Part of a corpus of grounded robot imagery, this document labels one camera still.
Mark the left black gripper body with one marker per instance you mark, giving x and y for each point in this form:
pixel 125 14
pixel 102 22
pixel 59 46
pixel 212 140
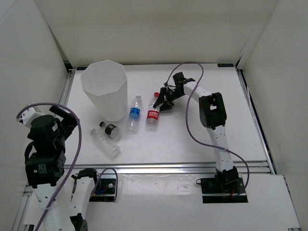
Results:
pixel 67 123

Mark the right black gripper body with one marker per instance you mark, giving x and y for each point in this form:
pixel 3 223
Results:
pixel 173 94

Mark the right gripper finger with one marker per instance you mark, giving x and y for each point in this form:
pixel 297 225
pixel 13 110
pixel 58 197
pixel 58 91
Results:
pixel 160 98
pixel 166 106

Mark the red label plastic bottle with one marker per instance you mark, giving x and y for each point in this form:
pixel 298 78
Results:
pixel 153 114

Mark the blue label plastic bottle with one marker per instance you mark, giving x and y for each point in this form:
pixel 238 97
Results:
pixel 132 125

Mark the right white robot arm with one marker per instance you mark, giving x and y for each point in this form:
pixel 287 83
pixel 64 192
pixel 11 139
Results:
pixel 213 117

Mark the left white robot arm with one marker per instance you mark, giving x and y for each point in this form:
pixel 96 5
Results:
pixel 63 197

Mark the black label small bottle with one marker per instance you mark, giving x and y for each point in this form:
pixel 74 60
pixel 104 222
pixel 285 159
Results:
pixel 111 130

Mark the clear unlabelled plastic bottle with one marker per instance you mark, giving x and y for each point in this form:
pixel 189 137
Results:
pixel 106 145

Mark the left aluminium rail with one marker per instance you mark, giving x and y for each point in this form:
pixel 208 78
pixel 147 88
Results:
pixel 67 87

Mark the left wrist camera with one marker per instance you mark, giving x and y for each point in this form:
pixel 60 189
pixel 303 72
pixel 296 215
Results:
pixel 29 115

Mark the front aluminium rail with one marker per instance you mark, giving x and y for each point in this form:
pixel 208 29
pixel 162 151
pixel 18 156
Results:
pixel 257 167

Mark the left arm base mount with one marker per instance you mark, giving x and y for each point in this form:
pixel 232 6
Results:
pixel 106 190

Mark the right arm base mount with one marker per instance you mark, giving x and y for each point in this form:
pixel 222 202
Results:
pixel 212 193

